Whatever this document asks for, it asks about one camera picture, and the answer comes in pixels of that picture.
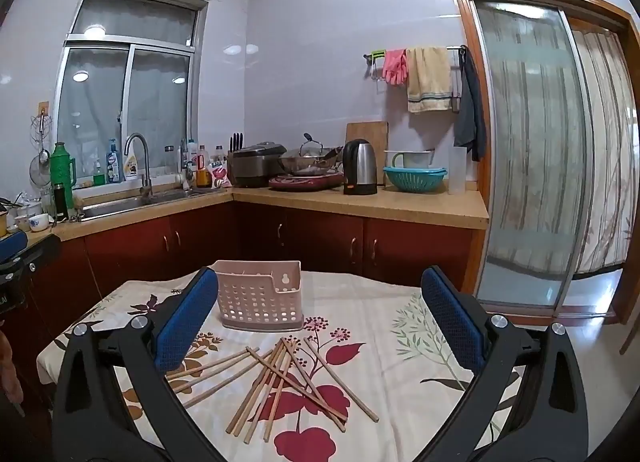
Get floral tablecloth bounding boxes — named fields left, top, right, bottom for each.
left=36, top=269, right=526, bottom=462

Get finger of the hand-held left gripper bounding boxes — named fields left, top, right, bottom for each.
left=0, top=231, right=29, bottom=266
left=17, top=234, right=62, bottom=276

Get aluminium sliding window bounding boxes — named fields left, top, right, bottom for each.
left=56, top=0, right=209, bottom=184

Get wooden cutting board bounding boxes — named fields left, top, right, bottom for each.
left=345, top=121, right=390, bottom=161

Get cooking oil bottle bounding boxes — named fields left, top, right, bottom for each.
left=195, top=144, right=211, bottom=188

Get pink perforated utensil basket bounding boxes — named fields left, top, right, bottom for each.
left=210, top=259, right=304, bottom=333

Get person's left hand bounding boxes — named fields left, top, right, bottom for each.
left=0, top=329, right=25, bottom=406

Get knife block with knives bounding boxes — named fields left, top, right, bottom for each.
left=227, top=133, right=245, bottom=169

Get dark grey cloth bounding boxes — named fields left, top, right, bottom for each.
left=453, top=45, right=487, bottom=162

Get green thermos jug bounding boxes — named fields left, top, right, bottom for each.
left=50, top=141, right=77, bottom=194

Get black flask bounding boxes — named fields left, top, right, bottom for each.
left=52, top=183, right=70, bottom=222

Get sliding glass door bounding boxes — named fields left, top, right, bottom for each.
left=471, top=0, right=627, bottom=314

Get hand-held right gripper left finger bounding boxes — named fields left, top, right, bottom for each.
left=52, top=267, right=226, bottom=462

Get grey rice cooker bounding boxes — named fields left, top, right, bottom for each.
left=227, top=141, right=287, bottom=188

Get red induction cooker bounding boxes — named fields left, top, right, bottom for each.
left=268, top=171, right=346, bottom=192

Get beige kitchen countertop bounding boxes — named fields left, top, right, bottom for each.
left=0, top=184, right=490, bottom=263

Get pink rubber gloves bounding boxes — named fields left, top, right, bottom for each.
left=382, top=48, right=409, bottom=87

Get blue hand soap bottle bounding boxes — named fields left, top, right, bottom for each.
left=105, top=138, right=121, bottom=184

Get steel kitchen faucet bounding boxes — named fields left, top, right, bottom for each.
left=124, top=133, right=154, bottom=196

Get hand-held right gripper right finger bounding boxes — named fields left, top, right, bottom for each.
left=415, top=266, right=588, bottom=462

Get steel wok with lid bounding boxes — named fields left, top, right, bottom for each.
left=277, top=133, right=346, bottom=178

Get striped curtain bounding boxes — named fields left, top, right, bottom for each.
left=570, top=28, right=640, bottom=275

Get red white snack bag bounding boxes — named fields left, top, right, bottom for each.
left=209, top=161, right=233, bottom=189

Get striped dish cloth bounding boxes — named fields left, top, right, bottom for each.
left=449, top=66, right=464, bottom=114

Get round mesh strainer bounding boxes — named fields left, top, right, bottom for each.
left=28, top=152, right=53, bottom=188

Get teal plastic colander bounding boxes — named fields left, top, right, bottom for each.
left=383, top=165, right=448, bottom=193

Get metal towel rack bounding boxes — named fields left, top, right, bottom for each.
left=363, top=45, right=469, bottom=81

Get white green enamel mug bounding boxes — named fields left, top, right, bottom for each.
left=383, top=148, right=435, bottom=171

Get steel electric kettle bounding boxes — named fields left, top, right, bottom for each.
left=342, top=138, right=379, bottom=196

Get wooden door frame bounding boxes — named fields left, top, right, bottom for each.
left=448, top=0, right=640, bottom=328

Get beige towel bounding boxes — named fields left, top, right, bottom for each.
left=405, top=46, right=454, bottom=114

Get translucent white container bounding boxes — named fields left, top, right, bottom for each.
left=448, top=145, right=474, bottom=195

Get set of wooden chopsticks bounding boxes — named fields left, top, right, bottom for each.
left=165, top=336, right=381, bottom=444

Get steel sink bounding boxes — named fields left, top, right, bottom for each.
left=80, top=189, right=217, bottom=221

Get white cleaner bottle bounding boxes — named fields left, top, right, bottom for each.
left=123, top=142, right=140, bottom=181

